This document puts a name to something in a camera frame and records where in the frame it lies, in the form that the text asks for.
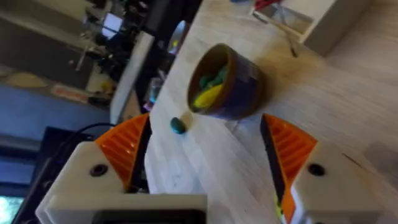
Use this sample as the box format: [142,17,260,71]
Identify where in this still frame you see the pale cardboard box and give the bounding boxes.
[248,0,374,57]

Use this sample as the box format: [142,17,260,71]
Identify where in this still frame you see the right gripper white and orange right finger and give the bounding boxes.
[259,113,384,224]

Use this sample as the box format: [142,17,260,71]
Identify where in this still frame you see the brown tub with toys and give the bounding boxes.
[186,42,267,121]

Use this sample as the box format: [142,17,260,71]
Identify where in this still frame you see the small green toy vegetable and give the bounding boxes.
[169,116,188,136]

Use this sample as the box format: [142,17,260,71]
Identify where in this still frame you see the black cable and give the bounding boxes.
[18,122,116,224]

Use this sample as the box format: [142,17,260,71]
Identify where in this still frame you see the right gripper white and orange left finger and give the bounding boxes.
[47,113,153,197]

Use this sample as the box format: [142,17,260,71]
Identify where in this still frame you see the computer monitor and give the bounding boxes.
[100,11,124,40]

